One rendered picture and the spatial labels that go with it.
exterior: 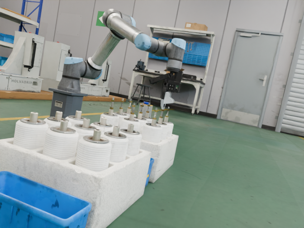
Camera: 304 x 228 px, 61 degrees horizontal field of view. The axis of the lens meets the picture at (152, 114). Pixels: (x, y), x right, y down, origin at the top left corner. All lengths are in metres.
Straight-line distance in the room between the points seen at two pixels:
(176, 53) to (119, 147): 0.66
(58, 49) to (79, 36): 3.94
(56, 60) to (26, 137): 3.21
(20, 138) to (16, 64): 2.78
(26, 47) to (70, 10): 4.80
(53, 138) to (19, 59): 2.89
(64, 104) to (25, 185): 1.01
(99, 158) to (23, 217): 0.22
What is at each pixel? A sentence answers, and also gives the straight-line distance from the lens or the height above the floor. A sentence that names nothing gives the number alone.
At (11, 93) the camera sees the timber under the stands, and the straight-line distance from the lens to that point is 3.32.
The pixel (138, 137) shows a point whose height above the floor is 0.24.
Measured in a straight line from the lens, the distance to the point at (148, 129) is 1.23.
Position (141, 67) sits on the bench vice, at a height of 0.83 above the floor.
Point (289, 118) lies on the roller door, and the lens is 6.32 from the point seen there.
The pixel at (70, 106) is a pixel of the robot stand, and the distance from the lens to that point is 1.76.
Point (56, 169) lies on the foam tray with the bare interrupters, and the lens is 0.77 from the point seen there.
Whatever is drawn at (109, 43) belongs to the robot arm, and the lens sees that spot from 1.75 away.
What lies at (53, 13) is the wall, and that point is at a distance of 8.70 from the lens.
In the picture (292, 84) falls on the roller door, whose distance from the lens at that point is 6.34.
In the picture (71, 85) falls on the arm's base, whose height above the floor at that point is 0.34.
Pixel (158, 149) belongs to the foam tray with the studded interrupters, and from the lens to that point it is 1.19.
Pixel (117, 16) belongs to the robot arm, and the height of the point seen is 0.78.
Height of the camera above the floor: 0.43
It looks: 6 degrees down
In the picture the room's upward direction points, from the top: 11 degrees clockwise
